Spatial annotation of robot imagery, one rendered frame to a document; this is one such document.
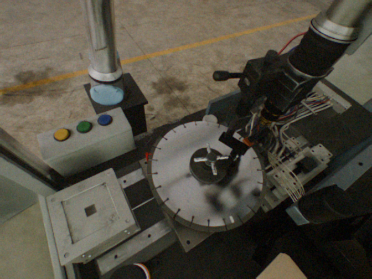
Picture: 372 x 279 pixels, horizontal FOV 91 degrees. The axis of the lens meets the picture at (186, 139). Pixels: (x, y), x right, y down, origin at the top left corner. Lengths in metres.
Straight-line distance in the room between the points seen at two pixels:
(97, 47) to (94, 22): 0.07
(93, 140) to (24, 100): 1.76
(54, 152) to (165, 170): 0.36
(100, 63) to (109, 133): 0.23
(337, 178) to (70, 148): 0.76
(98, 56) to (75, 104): 1.47
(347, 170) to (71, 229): 0.72
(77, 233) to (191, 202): 0.30
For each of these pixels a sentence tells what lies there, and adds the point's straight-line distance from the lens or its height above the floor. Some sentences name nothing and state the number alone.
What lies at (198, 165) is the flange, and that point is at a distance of 0.53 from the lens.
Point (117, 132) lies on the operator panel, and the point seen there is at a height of 0.90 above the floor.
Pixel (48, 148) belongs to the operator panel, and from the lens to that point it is 0.72.
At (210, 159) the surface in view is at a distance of 0.50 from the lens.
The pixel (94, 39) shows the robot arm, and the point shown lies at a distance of 0.67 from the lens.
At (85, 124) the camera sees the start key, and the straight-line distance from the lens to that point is 0.71.
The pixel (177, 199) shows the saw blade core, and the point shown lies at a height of 0.95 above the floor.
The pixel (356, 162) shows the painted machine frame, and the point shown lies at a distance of 0.67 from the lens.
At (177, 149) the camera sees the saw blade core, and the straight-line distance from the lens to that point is 0.56.
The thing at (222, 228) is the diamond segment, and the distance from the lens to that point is 0.51.
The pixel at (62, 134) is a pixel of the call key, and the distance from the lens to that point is 0.72.
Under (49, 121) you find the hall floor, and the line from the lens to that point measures 2.09.
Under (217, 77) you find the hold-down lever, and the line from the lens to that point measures 0.37.
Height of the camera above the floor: 1.44
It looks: 57 degrees down
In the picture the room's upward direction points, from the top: 11 degrees clockwise
